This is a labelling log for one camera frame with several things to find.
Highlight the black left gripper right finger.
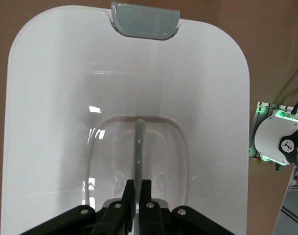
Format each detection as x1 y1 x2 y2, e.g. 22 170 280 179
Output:
138 179 234 235

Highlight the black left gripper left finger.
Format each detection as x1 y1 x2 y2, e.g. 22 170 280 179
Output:
18 179 138 235

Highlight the grey lid latch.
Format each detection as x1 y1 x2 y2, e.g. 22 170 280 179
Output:
110 1 181 41

